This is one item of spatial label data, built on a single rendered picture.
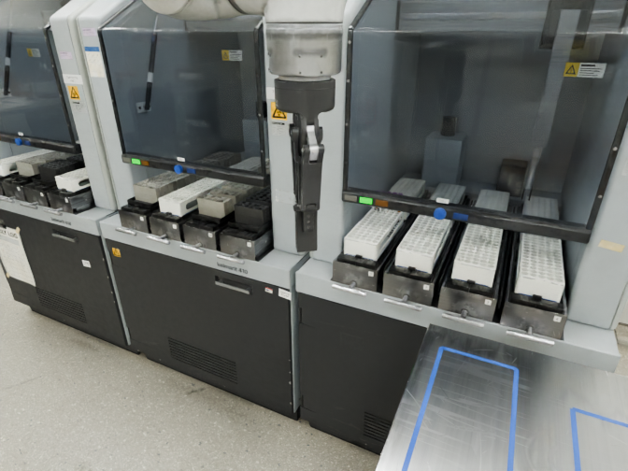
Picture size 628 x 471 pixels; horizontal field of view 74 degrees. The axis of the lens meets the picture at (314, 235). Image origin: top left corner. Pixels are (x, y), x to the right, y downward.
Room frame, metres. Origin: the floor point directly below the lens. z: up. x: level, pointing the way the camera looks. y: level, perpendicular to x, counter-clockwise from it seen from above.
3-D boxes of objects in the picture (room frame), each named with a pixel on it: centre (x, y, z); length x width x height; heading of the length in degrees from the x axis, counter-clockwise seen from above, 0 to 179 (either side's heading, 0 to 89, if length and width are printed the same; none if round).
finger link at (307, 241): (0.54, 0.01, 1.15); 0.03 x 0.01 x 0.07; 101
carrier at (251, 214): (1.27, 0.21, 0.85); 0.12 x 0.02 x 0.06; 64
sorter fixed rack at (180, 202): (1.49, 0.44, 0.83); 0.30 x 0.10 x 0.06; 154
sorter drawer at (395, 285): (1.23, -0.39, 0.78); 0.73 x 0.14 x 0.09; 154
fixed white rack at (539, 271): (0.98, -0.61, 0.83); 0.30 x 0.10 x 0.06; 154
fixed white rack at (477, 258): (1.05, -0.47, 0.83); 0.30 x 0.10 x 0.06; 154
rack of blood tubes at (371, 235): (1.18, -0.19, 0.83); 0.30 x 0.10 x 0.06; 154
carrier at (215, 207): (1.33, 0.35, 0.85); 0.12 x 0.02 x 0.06; 65
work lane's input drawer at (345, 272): (1.30, -0.25, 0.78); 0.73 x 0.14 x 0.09; 154
